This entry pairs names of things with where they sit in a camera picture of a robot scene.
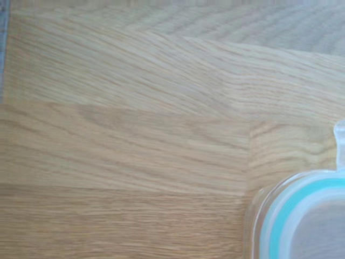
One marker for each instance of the clear glass food container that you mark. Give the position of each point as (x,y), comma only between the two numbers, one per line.
(253,218)

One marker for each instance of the clear lid with teal seal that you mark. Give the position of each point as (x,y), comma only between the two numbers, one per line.
(310,215)

